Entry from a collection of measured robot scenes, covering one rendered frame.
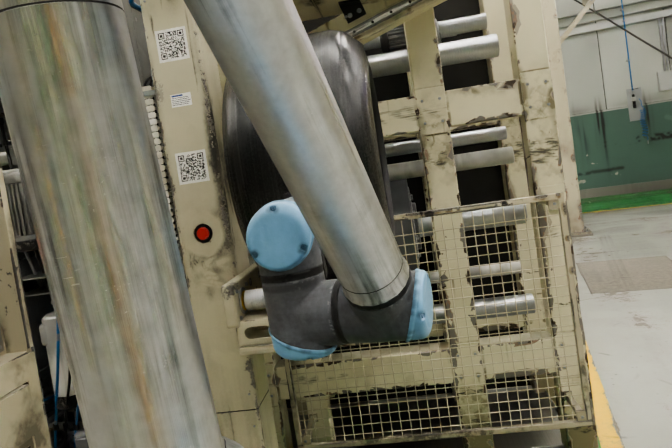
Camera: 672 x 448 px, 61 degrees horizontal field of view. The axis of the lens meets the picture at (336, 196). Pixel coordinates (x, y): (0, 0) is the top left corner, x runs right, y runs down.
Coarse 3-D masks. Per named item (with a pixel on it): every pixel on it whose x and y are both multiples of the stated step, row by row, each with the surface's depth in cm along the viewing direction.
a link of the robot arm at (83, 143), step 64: (0, 0) 43; (64, 0) 44; (0, 64) 44; (64, 64) 44; (128, 64) 48; (64, 128) 44; (128, 128) 47; (64, 192) 44; (128, 192) 46; (64, 256) 45; (128, 256) 46; (64, 320) 46; (128, 320) 46; (192, 320) 51; (128, 384) 46; (192, 384) 49
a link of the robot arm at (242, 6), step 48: (192, 0) 47; (240, 0) 46; (288, 0) 49; (240, 48) 48; (288, 48) 50; (240, 96) 53; (288, 96) 51; (288, 144) 55; (336, 144) 56; (336, 192) 59; (336, 240) 63; (384, 240) 66; (336, 288) 76; (384, 288) 68; (384, 336) 74
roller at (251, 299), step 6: (246, 294) 129; (252, 294) 129; (258, 294) 128; (246, 300) 128; (252, 300) 128; (258, 300) 128; (264, 300) 128; (246, 306) 129; (252, 306) 129; (258, 306) 128; (264, 306) 129
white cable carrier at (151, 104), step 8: (144, 88) 137; (152, 88) 137; (152, 96) 137; (152, 104) 137; (152, 112) 137; (152, 120) 137; (152, 128) 137; (160, 128) 138; (160, 136) 141; (160, 144) 140; (160, 152) 137; (160, 160) 138; (160, 168) 138; (168, 176) 142; (168, 184) 141; (168, 192) 138; (168, 200) 138; (176, 224) 140; (176, 232) 139
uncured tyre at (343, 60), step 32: (320, 32) 128; (320, 64) 116; (352, 64) 118; (224, 96) 121; (352, 96) 113; (224, 128) 117; (352, 128) 111; (256, 160) 112; (384, 160) 159; (256, 192) 113; (384, 192) 120
